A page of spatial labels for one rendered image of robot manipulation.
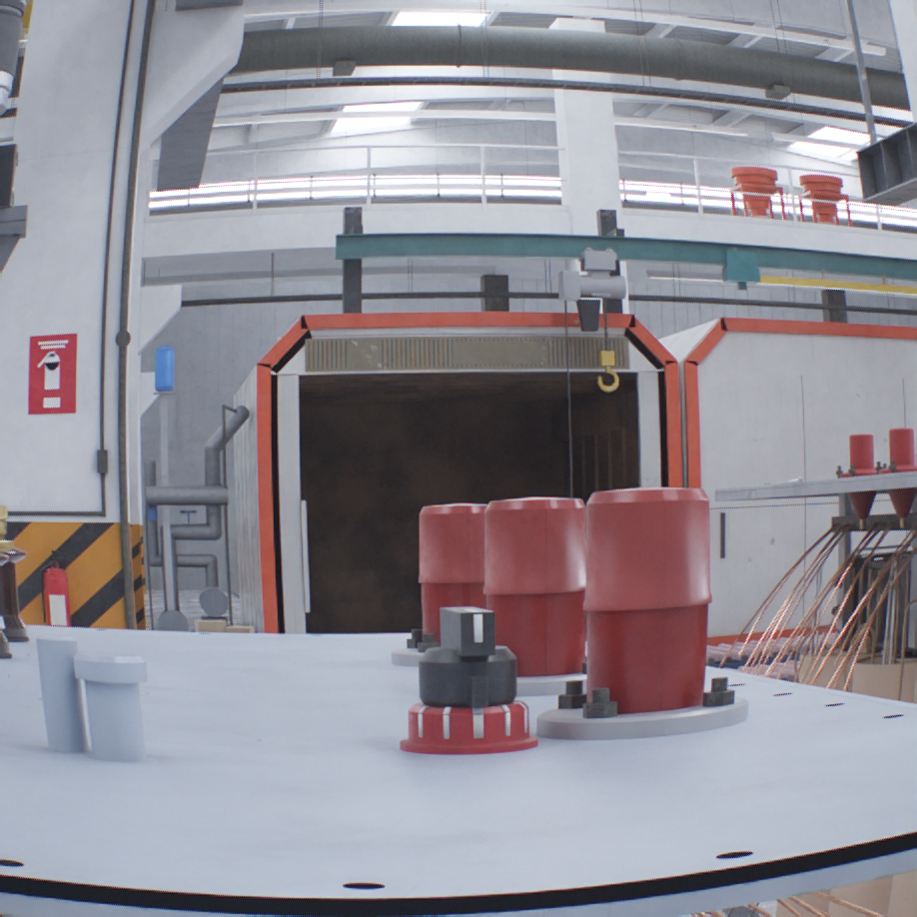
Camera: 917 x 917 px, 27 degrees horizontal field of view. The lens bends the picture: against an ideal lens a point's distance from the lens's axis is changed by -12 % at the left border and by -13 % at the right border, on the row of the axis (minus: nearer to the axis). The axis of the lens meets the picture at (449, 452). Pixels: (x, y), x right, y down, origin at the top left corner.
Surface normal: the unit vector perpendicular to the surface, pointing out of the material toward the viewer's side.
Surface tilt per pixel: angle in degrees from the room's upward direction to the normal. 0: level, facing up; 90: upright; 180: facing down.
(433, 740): 88
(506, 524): 89
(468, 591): 90
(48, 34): 90
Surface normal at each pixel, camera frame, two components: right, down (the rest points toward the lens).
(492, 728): 0.41, -0.07
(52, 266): 0.14, -0.04
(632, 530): -0.38, -0.04
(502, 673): 0.67, -0.04
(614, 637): -0.63, 0.00
